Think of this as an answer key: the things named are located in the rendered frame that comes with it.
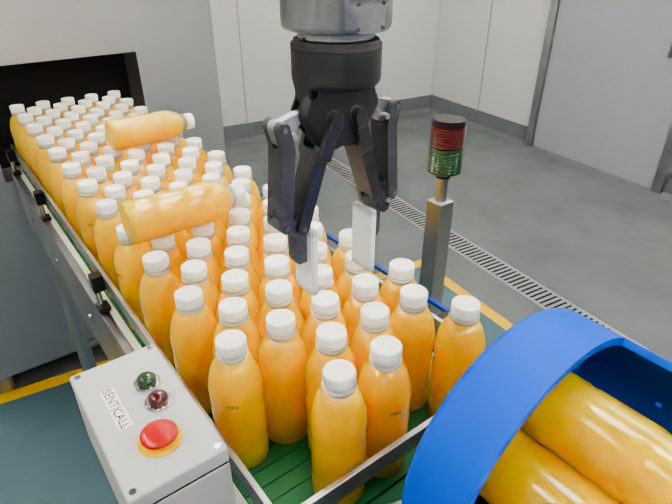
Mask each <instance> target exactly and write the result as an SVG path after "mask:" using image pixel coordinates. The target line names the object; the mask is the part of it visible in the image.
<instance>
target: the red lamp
mask: <svg viewBox="0 0 672 504"><path fill-rule="evenodd" d="M168 400H169V395H168V393H167V392H166V391H165V390H163V389H156V390H154V391H152V392H151V393H150V394H149V395H148V398H147V402H148V405H149V406H151V407H161V406H163V405H165V404H166V403H167V402H168Z"/></svg>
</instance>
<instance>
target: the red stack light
mask: <svg viewBox="0 0 672 504"><path fill-rule="evenodd" d="M466 129H467V125H465V126H464V127H462V128H456V129H447V128H441V127H437V126H435V125H433V123H431V127H430V139H429V145H430V146H431V147H433V148H435V149H438V150H444V151H455V150H460V149H462V148H463V147H464V145H465V137H466Z"/></svg>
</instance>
